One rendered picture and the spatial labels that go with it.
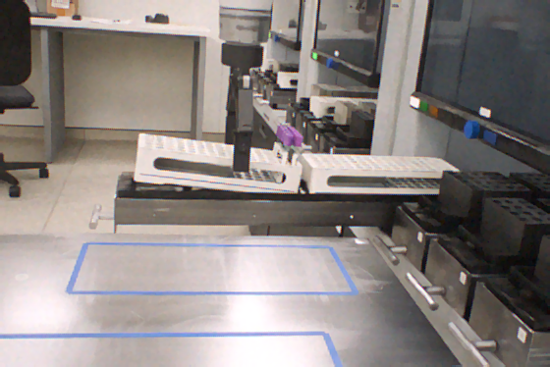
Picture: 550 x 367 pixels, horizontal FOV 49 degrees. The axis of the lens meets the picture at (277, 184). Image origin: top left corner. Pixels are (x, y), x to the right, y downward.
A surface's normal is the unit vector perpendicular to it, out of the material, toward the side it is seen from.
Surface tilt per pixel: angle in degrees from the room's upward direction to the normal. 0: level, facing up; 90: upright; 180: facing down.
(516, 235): 90
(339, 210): 90
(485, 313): 90
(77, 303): 0
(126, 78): 90
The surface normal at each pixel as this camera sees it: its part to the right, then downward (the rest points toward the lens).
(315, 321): 0.08, -0.95
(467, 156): 0.18, 0.31
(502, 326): -0.98, -0.02
